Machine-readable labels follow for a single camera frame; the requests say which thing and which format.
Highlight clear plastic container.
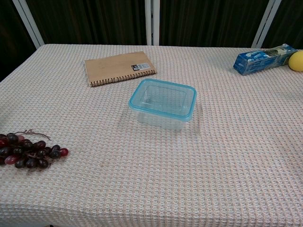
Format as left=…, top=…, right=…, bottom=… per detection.
left=134, top=107, right=191, bottom=131

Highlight blue container lid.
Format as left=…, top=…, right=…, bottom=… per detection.
left=128, top=79, right=197, bottom=118

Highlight dark curtain panel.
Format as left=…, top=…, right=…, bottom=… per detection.
left=261, top=0, right=303, bottom=51
left=0, top=0, right=38, bottom=82
left=25, top=0, right=146, bottom=45
left=159, top=0, right=270, bottom=48

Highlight white frame post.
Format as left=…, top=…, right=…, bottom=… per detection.
left=12, top=0, right=45, bottom=49
left=144, top=0, right=160, bottom=46
left=251, top=0, right=282, bottom=48

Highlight dark red grape bunch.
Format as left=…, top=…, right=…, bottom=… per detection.
left=0, top=129, right=69, bottom=169

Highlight beige waffle-weave tablecloth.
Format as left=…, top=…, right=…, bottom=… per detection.
left=0, top=44, right=303, bottom=227

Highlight brown spiral-bound notebook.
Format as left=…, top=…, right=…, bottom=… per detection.
left=84, top=51, right=157, bottom=87

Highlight blue cookie package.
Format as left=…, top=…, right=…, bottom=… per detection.
left=233, top=43, right=298, bottom=76

